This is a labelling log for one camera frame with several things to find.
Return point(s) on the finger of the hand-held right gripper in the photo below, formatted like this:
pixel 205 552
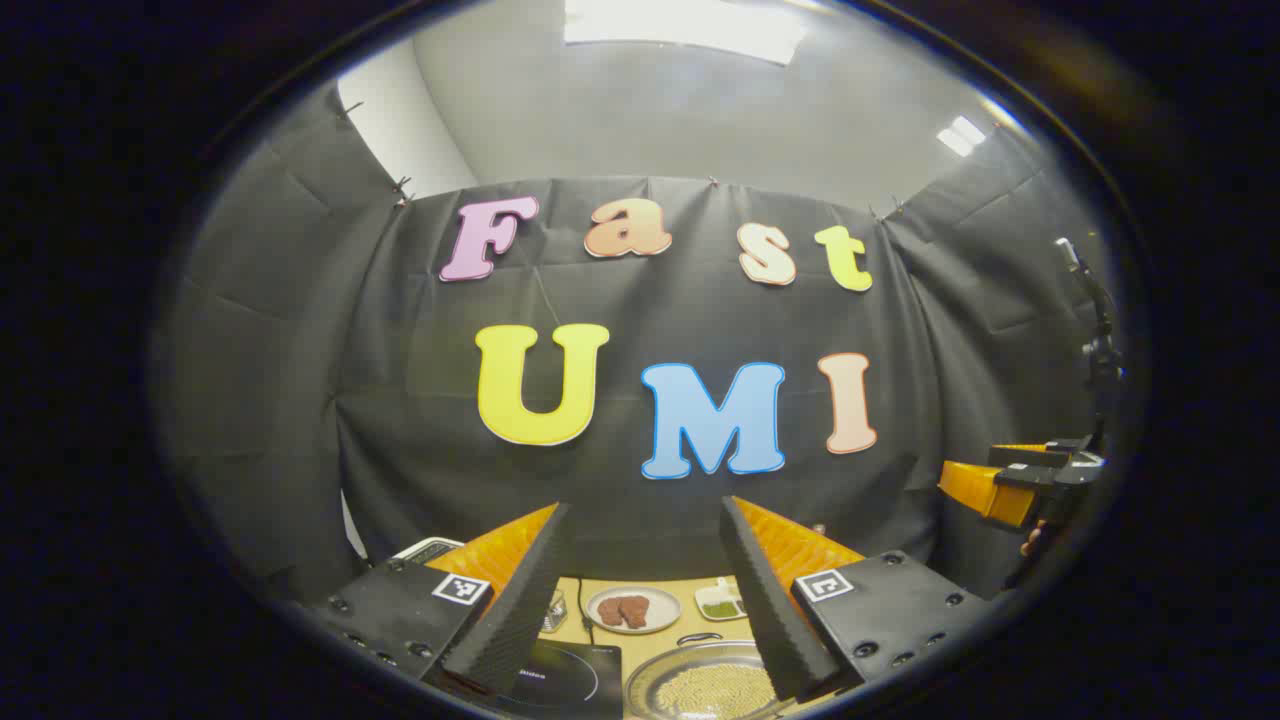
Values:
pixel 1030 456
pixel 985 490

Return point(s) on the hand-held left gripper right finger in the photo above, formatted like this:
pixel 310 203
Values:
pixel 765 610

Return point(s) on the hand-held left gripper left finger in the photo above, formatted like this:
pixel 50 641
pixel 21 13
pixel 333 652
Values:
pixel 520 610

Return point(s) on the black induction cooktop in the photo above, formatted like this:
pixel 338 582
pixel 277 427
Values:
pixel 560 685

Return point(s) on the green mung beans portion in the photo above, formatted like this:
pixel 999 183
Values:
pixel 720 608

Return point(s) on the white divided dish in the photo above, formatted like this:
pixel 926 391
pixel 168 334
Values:
pixel 715 596

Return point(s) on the red raw meat slice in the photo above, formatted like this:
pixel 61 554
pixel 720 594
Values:
pixel 635 611
pixel 610 611

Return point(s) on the heap of yellow soybeans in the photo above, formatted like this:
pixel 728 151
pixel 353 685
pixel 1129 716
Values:
pixel 715 690

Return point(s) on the white toaster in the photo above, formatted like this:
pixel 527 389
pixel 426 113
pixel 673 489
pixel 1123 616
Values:
pixel 425 548

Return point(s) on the round white plate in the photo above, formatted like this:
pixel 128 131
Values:
pixel 632 590

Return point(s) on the black backdrop cloth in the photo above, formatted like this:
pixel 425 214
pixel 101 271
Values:
pixel 400 400

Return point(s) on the small ceiling light panel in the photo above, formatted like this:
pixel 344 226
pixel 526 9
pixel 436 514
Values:
pixel 960 135

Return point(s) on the large ceiling light panel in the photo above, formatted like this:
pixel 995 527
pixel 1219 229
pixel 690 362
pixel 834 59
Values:
pixel 690 25

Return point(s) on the black camera stand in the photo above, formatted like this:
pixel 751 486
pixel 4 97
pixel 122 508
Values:
pixel 1100 350

